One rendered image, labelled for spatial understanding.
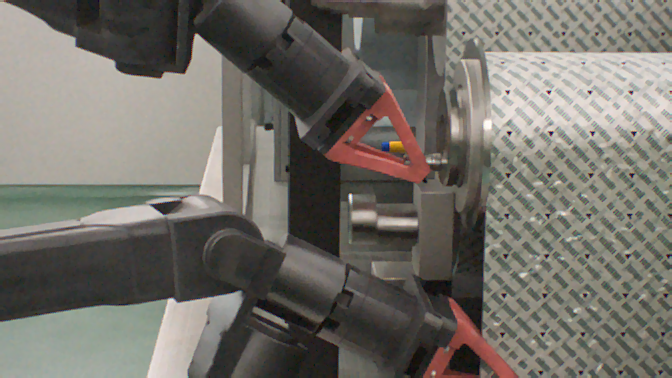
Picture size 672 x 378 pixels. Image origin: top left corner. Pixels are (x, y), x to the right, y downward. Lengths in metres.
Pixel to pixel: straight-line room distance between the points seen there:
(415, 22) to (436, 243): 0.26
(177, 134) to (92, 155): 0.45
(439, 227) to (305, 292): 0.15
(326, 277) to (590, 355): 0.21
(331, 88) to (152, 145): 5.67
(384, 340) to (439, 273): 0.11
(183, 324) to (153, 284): 0.80
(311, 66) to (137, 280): 0.20
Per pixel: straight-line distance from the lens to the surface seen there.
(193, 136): 6.55
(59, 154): 6.64
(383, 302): 0.90
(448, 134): 0.93
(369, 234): 0.99
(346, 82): 0.91
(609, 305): 0.95
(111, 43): 0.93
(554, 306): 0.94
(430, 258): 0.99
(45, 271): 0.84
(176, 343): 1.58
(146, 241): 0.84
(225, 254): 0.84
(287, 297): 0.89
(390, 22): 1.17
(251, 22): 0.91
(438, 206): 0.98
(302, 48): 0.91
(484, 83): 0.90
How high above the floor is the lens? 1.41
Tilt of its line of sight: 12 degrees down
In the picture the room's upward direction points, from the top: 1 degrees clockwise
